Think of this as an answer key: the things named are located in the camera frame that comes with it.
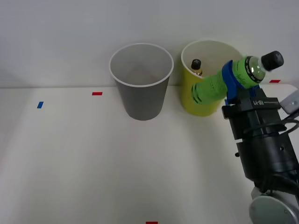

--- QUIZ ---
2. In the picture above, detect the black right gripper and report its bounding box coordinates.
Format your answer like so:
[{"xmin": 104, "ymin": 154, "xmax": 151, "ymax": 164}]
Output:
[{"xmin": 221, "ymin": 60, "xmax": 287, "ymax": 141}]

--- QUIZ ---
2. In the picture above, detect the green bottle with black cap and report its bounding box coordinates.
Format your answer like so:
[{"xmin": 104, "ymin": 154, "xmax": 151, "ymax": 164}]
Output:
[{"xmin": 191, "ymin": 50, "xmax": 285, "ymax": 106}]

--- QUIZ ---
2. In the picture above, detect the yellow-green plastic waste bin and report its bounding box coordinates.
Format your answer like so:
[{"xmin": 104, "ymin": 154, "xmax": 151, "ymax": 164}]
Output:
[{"xmin": 180, "ymin": 39, "xmax": 246, "ymax": 118}]

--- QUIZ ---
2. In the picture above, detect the yellow bottle with black cap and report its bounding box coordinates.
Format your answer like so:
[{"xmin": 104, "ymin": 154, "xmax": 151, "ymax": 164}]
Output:
[{"xmin": 190, "ymin": 58, "xmax": 203, "ymax": 77}]

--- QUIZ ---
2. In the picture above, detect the grey plastic waste bin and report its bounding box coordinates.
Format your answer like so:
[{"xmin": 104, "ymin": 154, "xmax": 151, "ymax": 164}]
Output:
[{"xmin": 108, "ymin": 42, "xmax": 175, "ymax": 121}]

